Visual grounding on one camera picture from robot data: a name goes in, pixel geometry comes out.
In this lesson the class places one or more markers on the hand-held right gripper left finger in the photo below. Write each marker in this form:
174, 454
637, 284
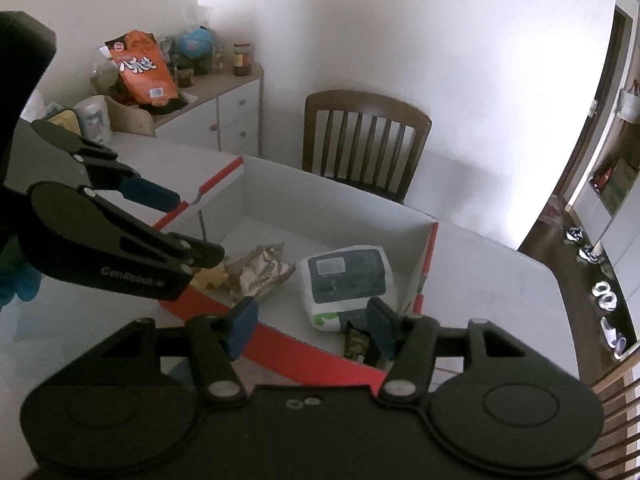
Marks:
242, 326

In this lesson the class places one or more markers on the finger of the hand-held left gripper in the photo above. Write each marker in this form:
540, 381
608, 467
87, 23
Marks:
150, 195
200, 255

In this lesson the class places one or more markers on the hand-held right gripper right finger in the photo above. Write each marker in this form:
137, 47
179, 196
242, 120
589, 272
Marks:
380, 327

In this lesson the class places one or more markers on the yellow spotted toy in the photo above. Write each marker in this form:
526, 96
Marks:
210, 280

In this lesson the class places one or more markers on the dark snack packet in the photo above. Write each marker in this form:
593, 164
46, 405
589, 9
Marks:
357, 345

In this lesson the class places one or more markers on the gold foil snack packet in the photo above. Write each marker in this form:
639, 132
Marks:
260, 270

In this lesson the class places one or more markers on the white tissue pack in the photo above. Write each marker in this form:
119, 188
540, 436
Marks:
345, 280

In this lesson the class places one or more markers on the red cardboard box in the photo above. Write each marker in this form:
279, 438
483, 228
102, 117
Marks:
320, 220

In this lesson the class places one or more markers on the person's left hand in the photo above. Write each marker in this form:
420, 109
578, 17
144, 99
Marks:
17, 285

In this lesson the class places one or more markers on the white printed cup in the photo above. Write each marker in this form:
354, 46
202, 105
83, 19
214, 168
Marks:
94, 119

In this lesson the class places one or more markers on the white sideboard cabinet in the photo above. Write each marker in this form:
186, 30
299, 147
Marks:
225, 115

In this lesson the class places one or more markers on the orange snack bag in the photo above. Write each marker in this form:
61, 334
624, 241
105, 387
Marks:
145, 72

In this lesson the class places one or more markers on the blue globe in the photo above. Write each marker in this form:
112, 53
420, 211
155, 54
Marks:
196, 45

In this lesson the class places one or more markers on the red lid jar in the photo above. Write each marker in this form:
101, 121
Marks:
243, 60

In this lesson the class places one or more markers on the dark wooden chair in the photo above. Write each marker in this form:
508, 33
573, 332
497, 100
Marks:
620, 420
367, 140

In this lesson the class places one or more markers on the dark sneaker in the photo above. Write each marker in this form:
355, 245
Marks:
574, 235
590, 252

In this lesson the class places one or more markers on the white slippers pair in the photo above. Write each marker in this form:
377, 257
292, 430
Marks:
605, 295
615, 340

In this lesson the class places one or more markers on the white wall cabinet unit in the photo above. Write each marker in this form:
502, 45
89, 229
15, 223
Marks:
617, 195

